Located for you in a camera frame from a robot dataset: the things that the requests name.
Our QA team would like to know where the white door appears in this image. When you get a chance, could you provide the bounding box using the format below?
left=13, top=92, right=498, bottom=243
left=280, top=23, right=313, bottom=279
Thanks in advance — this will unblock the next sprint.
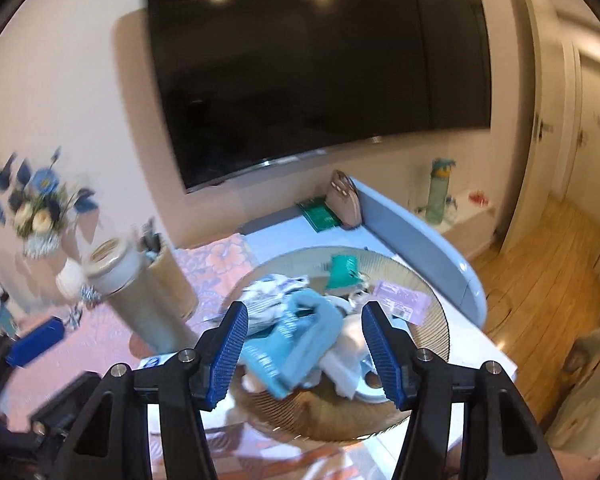
left=502, top=0, right=583, bottom=256

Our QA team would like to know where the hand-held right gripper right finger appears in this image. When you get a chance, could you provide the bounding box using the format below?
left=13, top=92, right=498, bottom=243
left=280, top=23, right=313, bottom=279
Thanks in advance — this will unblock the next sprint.
left=361, top=301, right=563, bottom=480

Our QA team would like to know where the white cabinet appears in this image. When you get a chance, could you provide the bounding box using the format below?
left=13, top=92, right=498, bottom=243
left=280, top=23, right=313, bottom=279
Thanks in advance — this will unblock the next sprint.
left=410, top=190, right=496, bottom=261

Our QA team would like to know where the grey curved headboard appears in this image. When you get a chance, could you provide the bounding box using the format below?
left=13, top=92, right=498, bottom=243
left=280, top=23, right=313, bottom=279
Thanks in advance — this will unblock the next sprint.
left=352, top=180, right=488, bottom=321

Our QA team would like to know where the brown handbag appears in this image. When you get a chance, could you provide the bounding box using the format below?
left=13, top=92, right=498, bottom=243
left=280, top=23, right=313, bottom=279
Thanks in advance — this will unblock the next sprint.
left=329, top=169, right=365, bottom=231

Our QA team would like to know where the purple wipes packet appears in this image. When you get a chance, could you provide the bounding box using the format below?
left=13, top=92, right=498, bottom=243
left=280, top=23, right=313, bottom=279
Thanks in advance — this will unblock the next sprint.
left=371, top=280, right=433, bottom=325

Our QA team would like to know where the beige fabric bag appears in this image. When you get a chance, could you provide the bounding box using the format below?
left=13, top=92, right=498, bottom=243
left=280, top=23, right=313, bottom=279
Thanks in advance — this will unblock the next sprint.
left=547, top=320, right=600, bottom=461

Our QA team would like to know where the metal tin canister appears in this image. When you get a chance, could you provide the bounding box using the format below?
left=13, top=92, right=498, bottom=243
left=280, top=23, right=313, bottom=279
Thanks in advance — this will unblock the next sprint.
left=82, top=237, right=193, bottom=356

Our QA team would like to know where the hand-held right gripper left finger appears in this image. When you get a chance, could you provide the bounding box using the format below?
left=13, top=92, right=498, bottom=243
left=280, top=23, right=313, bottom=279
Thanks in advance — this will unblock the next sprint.
left=45, top=301, right=251, bottom=480

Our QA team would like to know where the wooden pen holder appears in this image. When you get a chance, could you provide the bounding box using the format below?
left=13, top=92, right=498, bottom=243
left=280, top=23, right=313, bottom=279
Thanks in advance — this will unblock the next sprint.
left=142, top=242, right=201, bottom=318

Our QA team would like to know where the beige sock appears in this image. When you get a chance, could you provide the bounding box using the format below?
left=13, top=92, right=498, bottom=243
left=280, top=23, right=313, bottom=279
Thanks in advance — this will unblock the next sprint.
left=337, top=316, right=373, bottom=358

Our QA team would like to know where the black television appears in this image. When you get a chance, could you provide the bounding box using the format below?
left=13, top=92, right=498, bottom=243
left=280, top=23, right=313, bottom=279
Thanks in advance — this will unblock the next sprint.
left=145, top=0, right=493, bottom=195

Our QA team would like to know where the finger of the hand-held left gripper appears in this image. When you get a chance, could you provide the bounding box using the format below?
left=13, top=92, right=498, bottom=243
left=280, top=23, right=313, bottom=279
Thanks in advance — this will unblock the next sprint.
left=5, top=317, right=66, bottom=368
left=30, top=370, right=102, bottom=436

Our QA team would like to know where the artificial flower bouquet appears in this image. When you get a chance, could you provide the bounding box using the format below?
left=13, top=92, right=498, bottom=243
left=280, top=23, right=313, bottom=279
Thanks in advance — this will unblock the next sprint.
left=0, top=147, right=101, bottom=260

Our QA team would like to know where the round woven basket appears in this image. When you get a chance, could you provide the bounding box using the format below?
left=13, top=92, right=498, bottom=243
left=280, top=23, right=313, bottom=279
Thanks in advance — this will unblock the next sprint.
left=220, top=246, right=448, bottom=442

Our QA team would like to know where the blue white printed packet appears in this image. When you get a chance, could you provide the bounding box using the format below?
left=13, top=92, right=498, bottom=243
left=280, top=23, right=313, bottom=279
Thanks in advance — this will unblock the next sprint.
left=241, top=274, right=311, bottom=333

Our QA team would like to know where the green water bottle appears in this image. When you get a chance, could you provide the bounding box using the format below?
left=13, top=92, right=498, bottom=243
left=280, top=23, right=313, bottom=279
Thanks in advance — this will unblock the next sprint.
left=425, top=157, right=456, bottom=226

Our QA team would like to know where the stack of blue face masks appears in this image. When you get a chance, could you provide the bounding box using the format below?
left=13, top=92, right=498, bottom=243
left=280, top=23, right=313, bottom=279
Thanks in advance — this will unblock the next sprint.
left=241, top=292, right=347, bottom=400

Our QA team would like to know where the green book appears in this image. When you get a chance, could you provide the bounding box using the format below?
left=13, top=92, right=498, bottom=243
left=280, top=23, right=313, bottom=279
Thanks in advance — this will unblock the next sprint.
left=295, top=200, right=343, bottom=233

